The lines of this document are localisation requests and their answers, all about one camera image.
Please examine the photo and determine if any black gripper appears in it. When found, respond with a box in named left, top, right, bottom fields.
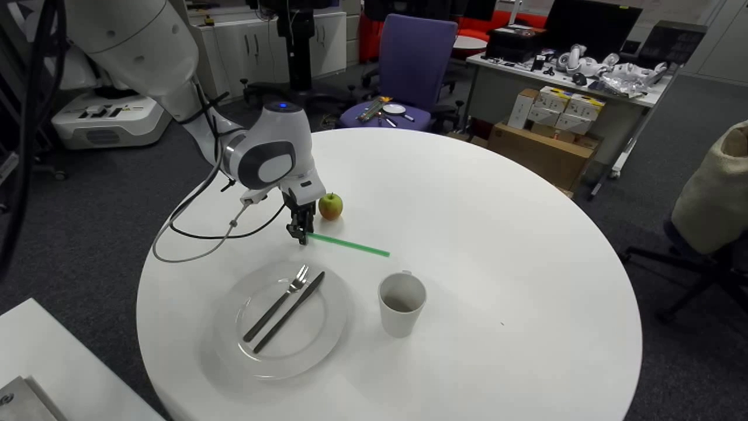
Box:
left=282, top=193, right=315, bottom=245

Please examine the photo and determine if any green plastic straw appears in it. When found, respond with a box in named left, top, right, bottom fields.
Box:
left=308, top=234, right=389, bottom=257

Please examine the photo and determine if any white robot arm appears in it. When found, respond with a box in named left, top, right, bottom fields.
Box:
left=63, top=0, right=325, bottom=243

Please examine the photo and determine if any white robot base platform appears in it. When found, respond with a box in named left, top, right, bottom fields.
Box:
left=0, top=300, right=163, bottom=421

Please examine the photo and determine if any red green apple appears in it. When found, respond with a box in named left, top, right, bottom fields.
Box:
left=317, top=193, right=344, bottom=221

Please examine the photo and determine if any white round plate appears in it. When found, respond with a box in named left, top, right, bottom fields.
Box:
left=203, top=262, right=350, bottom=382

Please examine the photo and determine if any white mug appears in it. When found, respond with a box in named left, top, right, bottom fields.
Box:
left=378, top=272, right=428, bottom=340

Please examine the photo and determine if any small white dish on chair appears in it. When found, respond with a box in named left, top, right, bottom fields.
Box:
left=383, top=103, right=406, bottom=116

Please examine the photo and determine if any purple office chair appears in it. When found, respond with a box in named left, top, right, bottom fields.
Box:
left=339, top=15, right=457, bottom=131

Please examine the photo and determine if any cardboard box under desk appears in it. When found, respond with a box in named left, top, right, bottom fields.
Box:
left=489, top=125, right=597, bottom=194

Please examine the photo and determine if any white desk with clutter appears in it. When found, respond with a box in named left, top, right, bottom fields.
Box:
left=465, top=54, right=671, bottom=190

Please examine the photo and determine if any black computer monitor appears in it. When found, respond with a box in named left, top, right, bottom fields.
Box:
left=541, top=0, right=639, bottom=59

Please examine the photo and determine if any chair with cream jacket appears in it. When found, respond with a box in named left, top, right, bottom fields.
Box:
left=624, top=121, right=748, bottom=319

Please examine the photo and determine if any black handled fork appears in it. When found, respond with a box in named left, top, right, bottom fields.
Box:
left=243, top=265, right=308, bottom=342

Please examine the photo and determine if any black handled knife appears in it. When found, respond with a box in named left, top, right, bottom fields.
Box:
left=253, top=272, right=327, bottom=354

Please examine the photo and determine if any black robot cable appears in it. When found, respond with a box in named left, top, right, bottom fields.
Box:
left=149, top=78, right=289, bottom=266

